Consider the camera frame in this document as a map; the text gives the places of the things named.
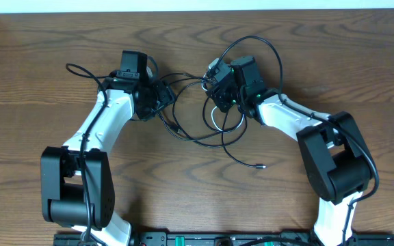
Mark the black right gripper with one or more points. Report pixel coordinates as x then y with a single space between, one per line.
217 96

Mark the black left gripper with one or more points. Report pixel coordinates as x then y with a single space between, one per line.
167 98

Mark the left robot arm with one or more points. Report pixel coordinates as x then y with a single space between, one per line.
76 184

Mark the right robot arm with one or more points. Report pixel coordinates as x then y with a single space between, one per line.
331 146

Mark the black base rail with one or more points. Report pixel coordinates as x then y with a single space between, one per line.
283 238

